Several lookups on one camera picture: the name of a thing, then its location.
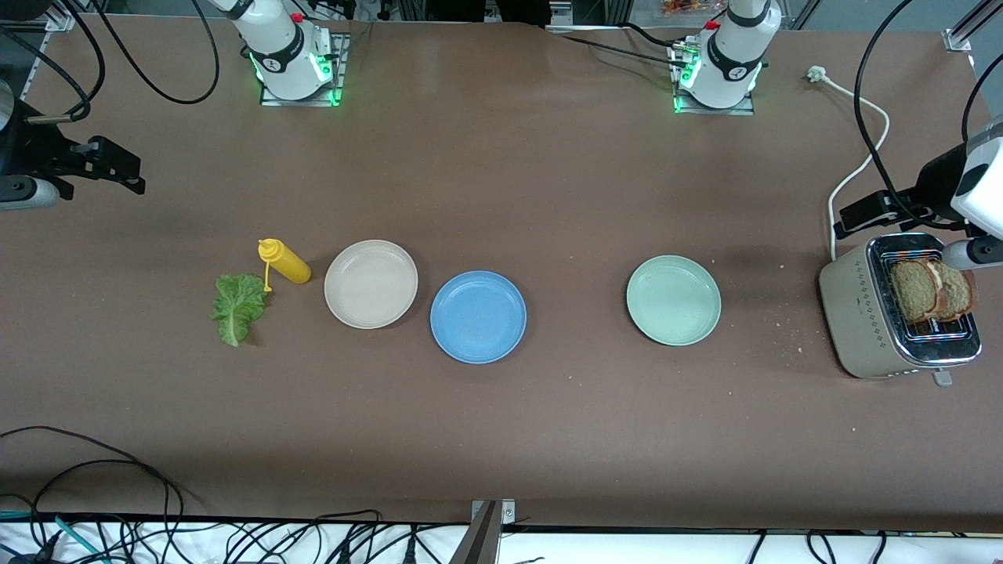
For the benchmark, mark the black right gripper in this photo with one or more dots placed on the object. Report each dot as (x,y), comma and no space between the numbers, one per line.
(27,150)

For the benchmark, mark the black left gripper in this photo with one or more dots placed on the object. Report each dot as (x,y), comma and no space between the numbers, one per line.
(930,185)

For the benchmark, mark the brown bread slice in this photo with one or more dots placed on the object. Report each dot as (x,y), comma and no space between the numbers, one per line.
(913,290)
(956,296)

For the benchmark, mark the green lettuce leaf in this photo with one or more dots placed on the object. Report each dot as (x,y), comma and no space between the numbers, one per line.
(237,305)

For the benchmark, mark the green round plate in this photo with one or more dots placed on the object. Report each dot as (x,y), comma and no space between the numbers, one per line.
(672,300)

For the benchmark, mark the beige round plate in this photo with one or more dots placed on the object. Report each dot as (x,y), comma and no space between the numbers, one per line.
(371,283)

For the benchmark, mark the blue round plate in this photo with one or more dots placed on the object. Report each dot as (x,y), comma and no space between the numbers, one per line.
(478,317)

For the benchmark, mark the beige metal toaster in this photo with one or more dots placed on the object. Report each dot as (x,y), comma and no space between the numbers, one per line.
(858,313)

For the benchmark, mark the yellow mustard squeeze bottle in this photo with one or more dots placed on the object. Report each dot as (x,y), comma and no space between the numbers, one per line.
(291,266)

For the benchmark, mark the orange snack package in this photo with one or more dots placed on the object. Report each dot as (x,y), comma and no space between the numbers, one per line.
(683,7)

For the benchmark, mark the grey metal bar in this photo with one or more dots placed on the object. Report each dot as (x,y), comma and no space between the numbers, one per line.
(479,540)

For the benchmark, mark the aluminium frame profile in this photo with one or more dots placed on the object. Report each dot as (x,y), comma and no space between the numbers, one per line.
(59,16)
(968,27)

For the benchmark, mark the silver metal bracket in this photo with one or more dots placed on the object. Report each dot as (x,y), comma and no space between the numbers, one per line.
(505,511)

